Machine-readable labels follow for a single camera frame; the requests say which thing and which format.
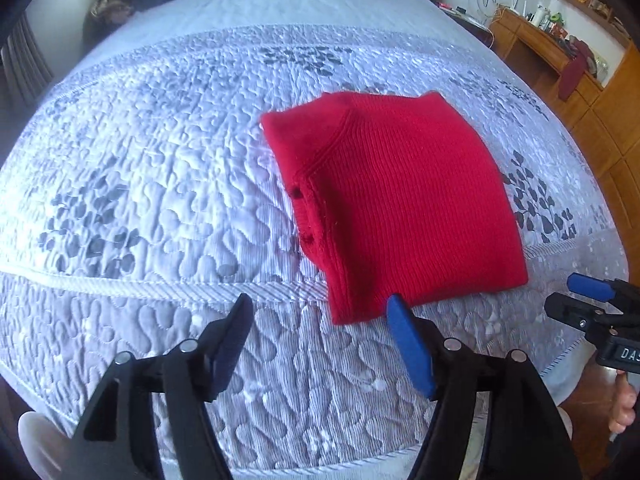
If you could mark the wooden cabinet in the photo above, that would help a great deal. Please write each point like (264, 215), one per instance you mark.
(615, 110)

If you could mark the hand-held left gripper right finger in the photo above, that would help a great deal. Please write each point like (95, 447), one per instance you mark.
(410, 345)

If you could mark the red knitted sweater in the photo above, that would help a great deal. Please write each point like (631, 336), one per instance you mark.
(400, 200)

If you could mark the dark red hanging cloth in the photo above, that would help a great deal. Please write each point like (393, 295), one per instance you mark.
(572, 72)

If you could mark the white bottle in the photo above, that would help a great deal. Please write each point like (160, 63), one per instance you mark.
(539, 16)

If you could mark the white rounded object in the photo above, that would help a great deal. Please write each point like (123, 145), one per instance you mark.
(45, 445)

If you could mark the person's right hand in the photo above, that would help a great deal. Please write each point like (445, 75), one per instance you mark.
(625, 412)

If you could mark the beige curtain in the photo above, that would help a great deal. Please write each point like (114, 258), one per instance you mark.
(25, 60)

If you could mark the grey quilted leaf-print bedspread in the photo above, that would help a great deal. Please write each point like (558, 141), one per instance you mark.
(175, 185)

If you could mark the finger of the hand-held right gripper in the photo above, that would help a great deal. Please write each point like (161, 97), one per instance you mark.
(575, 312)
(595, 287)

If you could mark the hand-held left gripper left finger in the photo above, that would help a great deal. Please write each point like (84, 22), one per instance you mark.
(235, 332)

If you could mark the dark nightstand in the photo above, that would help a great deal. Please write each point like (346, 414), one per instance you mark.
(465, 22)

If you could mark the light blue bed sheet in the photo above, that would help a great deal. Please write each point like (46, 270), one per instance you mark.
(275, 5)

